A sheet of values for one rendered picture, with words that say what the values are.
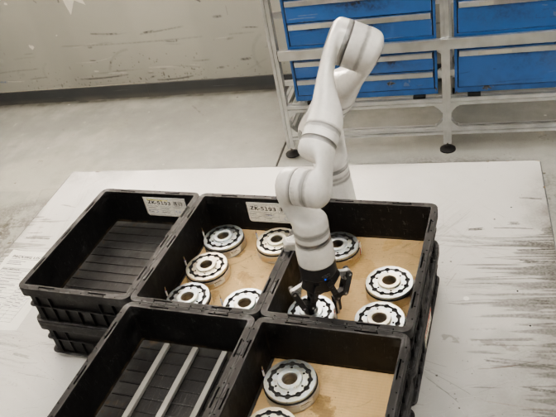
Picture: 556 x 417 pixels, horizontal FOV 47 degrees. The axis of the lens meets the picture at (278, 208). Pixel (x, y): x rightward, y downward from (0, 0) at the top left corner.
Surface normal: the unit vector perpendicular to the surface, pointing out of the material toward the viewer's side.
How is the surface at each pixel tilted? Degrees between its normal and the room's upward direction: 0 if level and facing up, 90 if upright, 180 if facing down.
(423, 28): 90
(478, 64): 90
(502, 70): 90
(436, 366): 0
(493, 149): 0
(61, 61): 90
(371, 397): 0
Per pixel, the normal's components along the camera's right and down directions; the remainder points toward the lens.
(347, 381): -0.17, -0.80
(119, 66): -0.22, 0.59
